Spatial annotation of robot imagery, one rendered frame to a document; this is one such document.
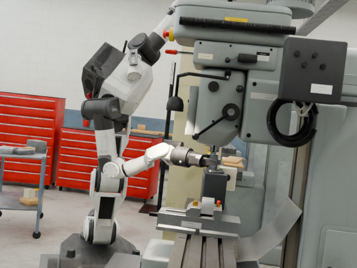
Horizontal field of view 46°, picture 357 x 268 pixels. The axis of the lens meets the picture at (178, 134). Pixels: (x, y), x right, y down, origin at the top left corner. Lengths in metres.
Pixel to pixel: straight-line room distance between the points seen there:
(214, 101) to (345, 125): 0.51
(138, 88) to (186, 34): 0.45
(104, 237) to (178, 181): 1.23
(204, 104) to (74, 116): 9.74
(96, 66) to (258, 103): 0.81
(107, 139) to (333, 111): 0.98
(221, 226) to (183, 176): 1.84
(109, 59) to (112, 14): 9.31
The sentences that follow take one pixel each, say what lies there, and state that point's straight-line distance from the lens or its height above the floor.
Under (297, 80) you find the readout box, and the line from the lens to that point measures 1.50.
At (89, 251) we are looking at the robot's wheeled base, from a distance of 2.63.
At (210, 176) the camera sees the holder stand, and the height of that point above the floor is 1.11.
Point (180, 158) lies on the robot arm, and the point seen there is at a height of 1.23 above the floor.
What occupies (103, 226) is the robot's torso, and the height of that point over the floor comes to 0.74.
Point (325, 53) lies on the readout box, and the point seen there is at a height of 1.68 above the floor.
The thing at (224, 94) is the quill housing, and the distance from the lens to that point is 1.74.
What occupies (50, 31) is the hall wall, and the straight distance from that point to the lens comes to 11.80.
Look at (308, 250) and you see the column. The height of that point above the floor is 0.96.
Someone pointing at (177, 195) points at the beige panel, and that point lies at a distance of 3.63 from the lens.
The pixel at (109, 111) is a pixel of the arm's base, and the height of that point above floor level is 1.40.
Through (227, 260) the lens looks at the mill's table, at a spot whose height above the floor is 0.94.
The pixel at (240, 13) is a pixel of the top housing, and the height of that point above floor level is 1.84.
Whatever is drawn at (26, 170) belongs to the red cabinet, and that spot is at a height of 0.28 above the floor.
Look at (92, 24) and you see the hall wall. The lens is 11.49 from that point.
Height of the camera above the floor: 1.43
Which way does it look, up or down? 3 degrees down
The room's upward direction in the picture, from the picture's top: 6 degrees clockwise
